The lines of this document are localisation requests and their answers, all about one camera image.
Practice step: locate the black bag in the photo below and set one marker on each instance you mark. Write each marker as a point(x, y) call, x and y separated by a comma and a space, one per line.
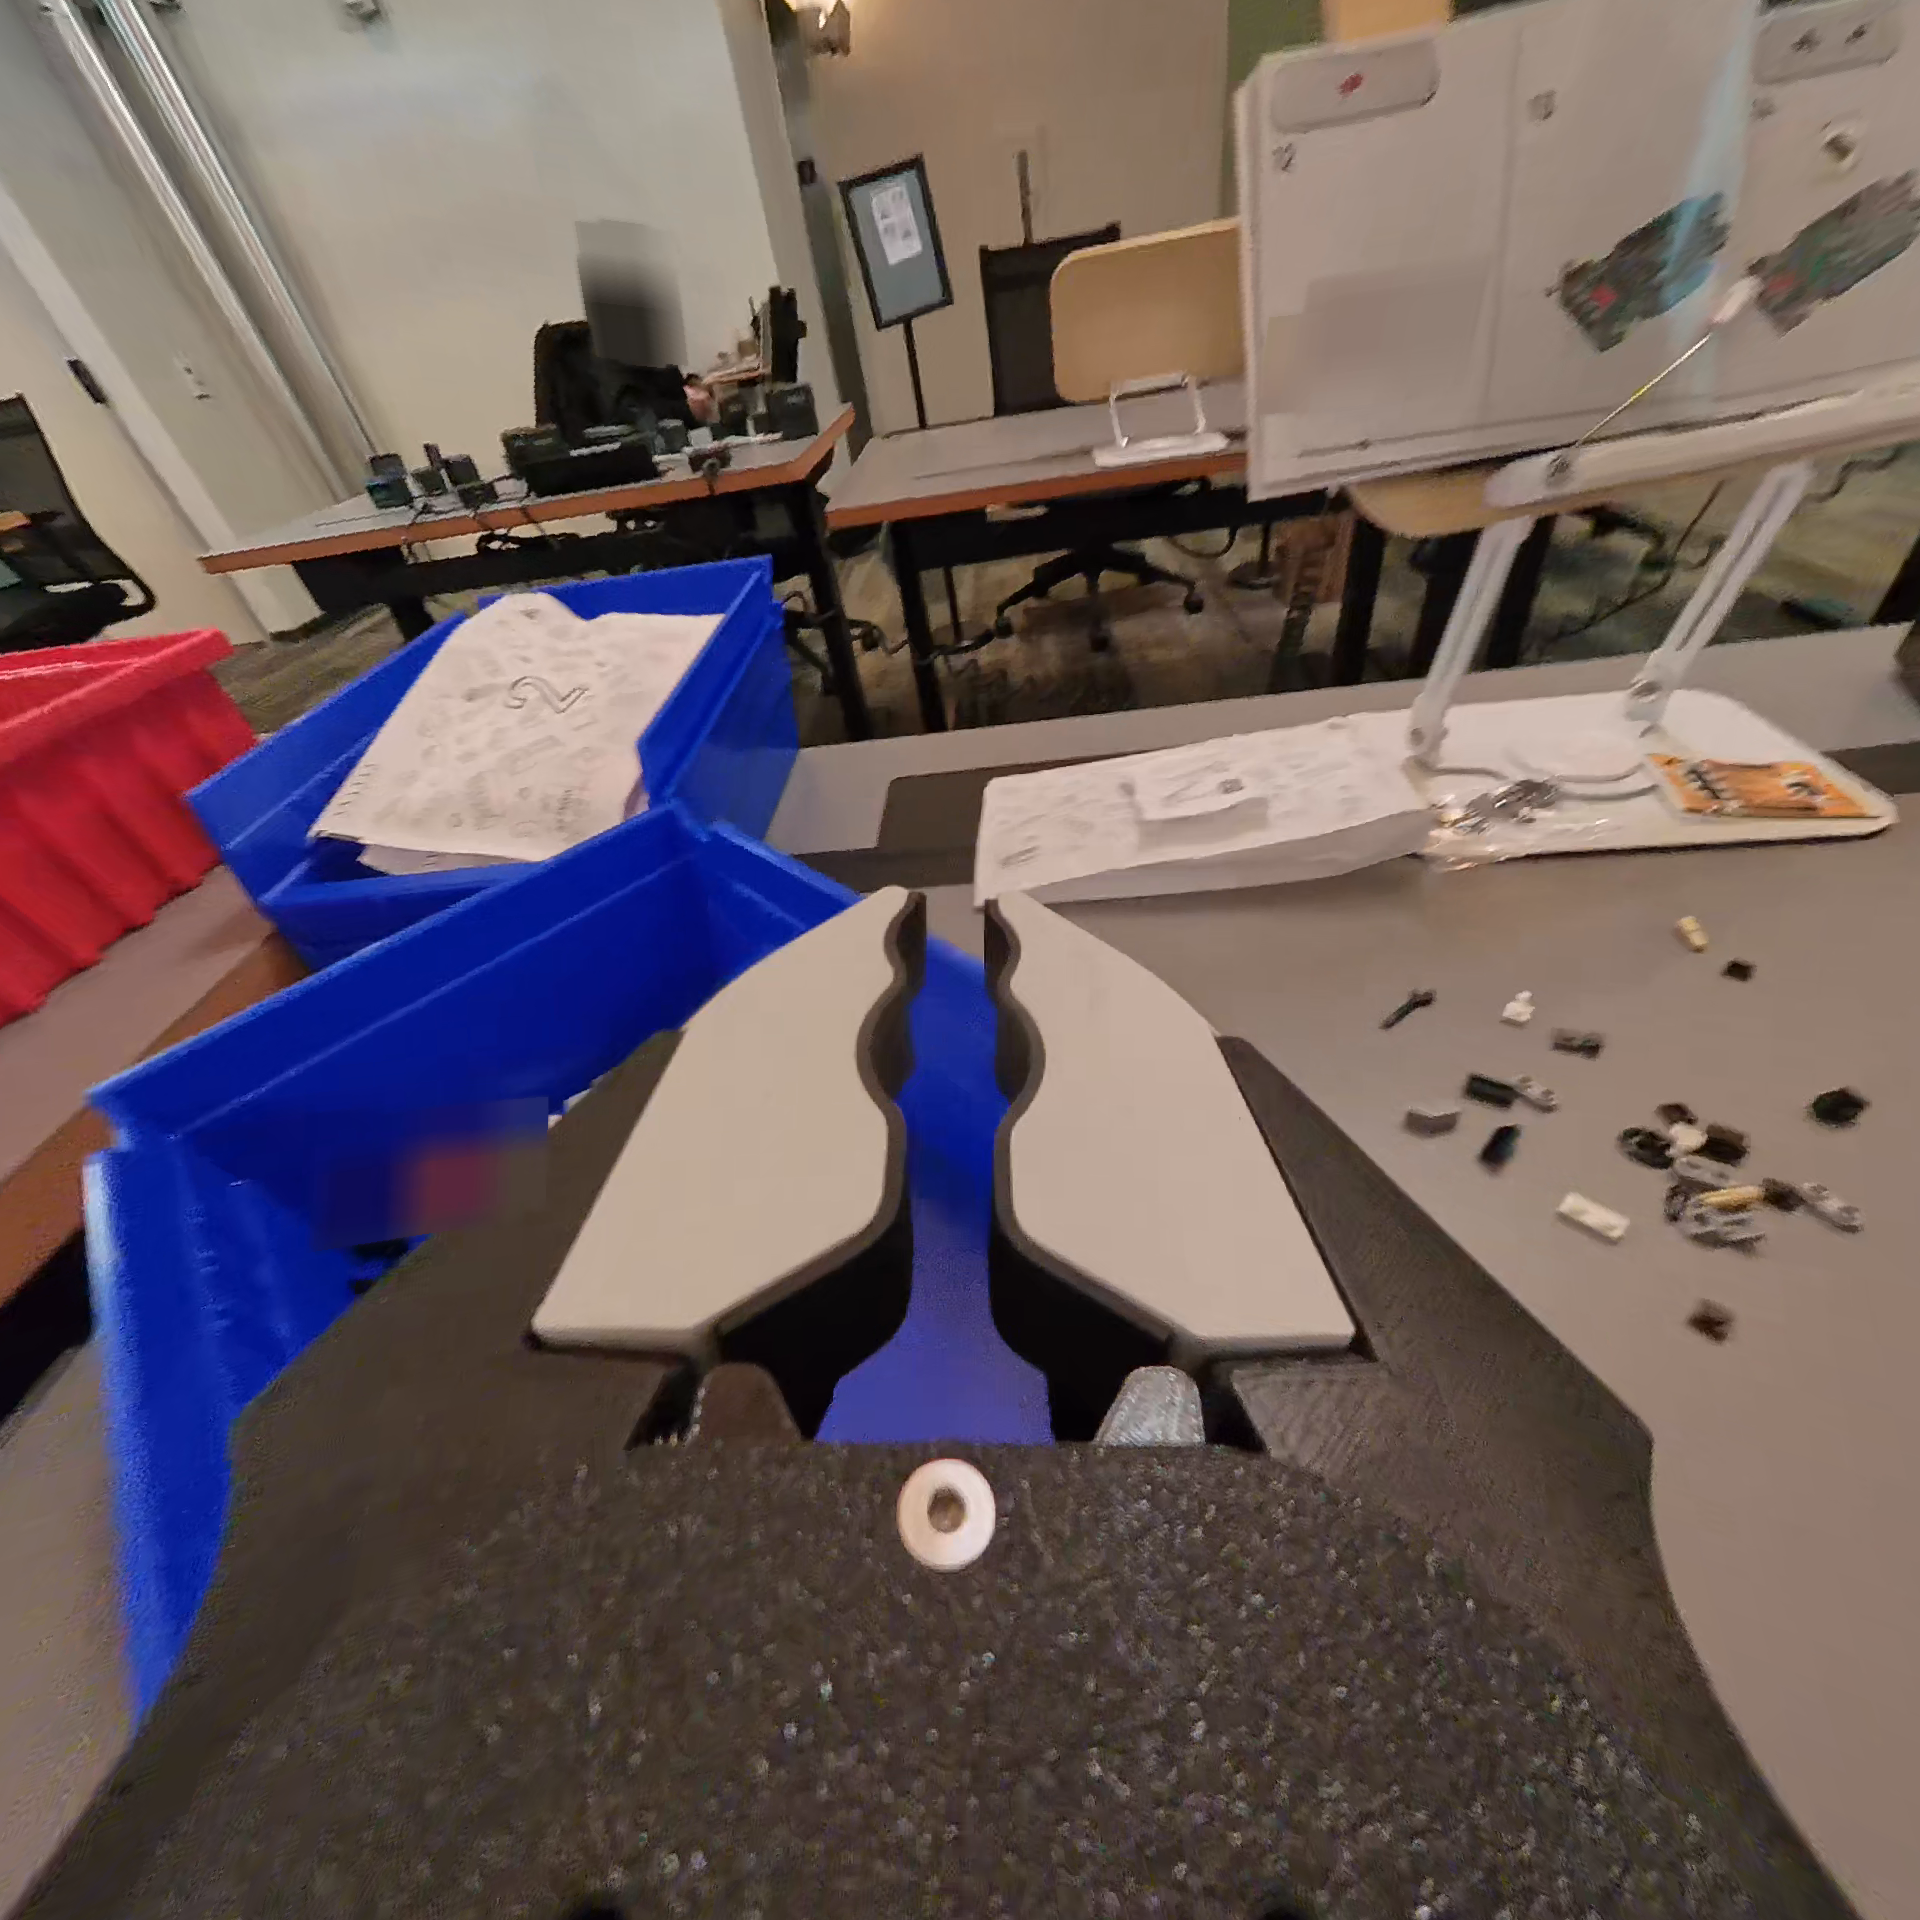
point(571, 382)

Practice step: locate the small black stud plate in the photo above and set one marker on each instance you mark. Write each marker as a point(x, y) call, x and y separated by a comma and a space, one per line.
point(1710, 1320)

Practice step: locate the framed sign on stand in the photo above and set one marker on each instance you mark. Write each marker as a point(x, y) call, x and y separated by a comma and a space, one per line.
point(897, 240)

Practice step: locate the clear bag of dark parts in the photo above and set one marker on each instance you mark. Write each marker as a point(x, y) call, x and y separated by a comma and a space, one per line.
point(1500, 807)

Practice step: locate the orange sticker sheet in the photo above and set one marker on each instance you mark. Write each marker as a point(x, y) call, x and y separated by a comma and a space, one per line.
point(1754, 784)

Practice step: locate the pile of small brick pieces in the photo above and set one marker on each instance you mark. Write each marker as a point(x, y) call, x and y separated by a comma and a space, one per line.
point(1724, 1142)

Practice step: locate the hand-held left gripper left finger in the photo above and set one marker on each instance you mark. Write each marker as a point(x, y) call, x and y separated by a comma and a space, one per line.
point(735, 1185)

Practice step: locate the open instruction booklet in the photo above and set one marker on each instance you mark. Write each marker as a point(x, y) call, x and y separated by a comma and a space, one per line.
point(1425, 225)

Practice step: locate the black electronic devices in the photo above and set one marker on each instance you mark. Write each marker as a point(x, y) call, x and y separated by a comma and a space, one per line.
point(585, 465)

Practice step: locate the red plastic bin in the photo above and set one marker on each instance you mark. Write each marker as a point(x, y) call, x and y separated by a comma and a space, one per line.
point(105, 811)

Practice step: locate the blue plastic storage bin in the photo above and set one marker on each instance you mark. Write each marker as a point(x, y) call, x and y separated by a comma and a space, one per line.
point(451, 1021)
point(720, 704)

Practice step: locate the small white brick plate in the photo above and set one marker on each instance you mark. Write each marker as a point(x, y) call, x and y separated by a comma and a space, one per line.
point(1592, 1216)

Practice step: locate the grey desk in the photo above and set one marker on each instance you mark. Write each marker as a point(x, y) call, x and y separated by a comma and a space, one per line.
point(1274, 961)

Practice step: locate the black office chair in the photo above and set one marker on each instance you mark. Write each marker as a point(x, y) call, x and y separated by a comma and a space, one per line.
point(1021, 331)

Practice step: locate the white printed paper bag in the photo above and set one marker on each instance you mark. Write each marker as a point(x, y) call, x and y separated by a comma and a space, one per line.
point(511, 734)
point(1201, 841)

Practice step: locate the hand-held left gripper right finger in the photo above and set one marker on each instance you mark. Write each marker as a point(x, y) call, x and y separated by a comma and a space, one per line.
point(1170, 1185)

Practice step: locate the black mesh chair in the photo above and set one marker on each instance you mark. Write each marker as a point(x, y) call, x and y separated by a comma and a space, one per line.
point(44, 511)

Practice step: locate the wood-edged office table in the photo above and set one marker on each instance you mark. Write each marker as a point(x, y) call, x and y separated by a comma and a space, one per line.
point(344, 518)
point(1021, 451)

